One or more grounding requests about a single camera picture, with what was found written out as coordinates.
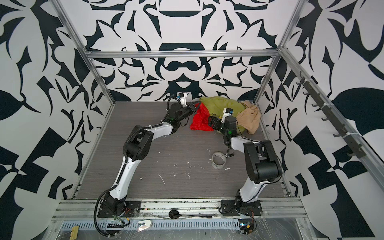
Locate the red cloth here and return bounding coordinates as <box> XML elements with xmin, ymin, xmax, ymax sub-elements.
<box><xmin>190</xmin><ymin>103</ymin><xmax>214</xmax><ymax>132</ymax></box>

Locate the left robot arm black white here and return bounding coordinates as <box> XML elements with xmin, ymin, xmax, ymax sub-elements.
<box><xmin>100</xmin><ymin>101</ymin><xmax>201</xmax><ymax>215</ymax></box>

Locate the clear tape roll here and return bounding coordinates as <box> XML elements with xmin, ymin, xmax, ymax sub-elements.
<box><xmin>211</xmin><ymin>152</ymin><xmax>227</xmax><ymax>170</ymax></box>

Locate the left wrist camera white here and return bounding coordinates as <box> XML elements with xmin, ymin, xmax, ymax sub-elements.
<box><xmin>176</xmin><ymin>93</ymin><xmax>188</xmax><ymax>108</ymax></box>

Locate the white slotted cable duct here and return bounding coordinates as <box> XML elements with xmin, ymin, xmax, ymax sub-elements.
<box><xmin>61</xmin><ymin>219</ymin><xmax>240</xmax><ymax>231</ymax></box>

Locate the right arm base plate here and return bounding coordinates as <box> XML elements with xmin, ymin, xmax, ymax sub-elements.
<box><xmin>219</xmin><ymin>200</ymin><xmax>263</xmax><ymax>217</ymax></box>

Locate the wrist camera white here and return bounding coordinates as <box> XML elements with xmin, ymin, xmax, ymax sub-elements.
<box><xmin>221</xmin><ymin>108</ymin><xmax>234</xmax><ymax>123</ymax></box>
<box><xmin>176</xmin><ymin>93</ymin><xmax>188</xmax><ymax>108</ymax></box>

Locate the green printed cloth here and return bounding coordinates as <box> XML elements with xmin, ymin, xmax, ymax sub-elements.
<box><xmin>200</xmin><ymin>96</ymin><xmax>245</xmax><ymax>119</ymax></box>

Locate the beige cloth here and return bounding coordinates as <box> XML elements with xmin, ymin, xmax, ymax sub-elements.
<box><xmin>236</xmin><ymin>100</ymin><xmax>261</xmax><ymax>135</ymax></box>

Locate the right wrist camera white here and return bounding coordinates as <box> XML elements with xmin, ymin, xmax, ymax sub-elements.
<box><xmin>221</xmin><ymin>108</ymin><xmax>234</xmax><ymax>123</ymax></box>

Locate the black round knob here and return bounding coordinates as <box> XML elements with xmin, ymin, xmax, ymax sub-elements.
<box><xmin>169</xmin><ymin>210</ymin><xmax>181</xmax><ymax>220</ymax></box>

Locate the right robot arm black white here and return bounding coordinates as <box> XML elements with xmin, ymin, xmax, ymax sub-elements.
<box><xmin>209</xmin><ymin>116</ymin><xmax>283</xmax><ymax>205</ymax></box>

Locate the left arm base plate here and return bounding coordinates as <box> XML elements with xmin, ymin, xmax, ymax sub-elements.
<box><xmin>97</xmin><ymin>201</ymin><xmax>142</xmax><ymax>218</ymax></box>

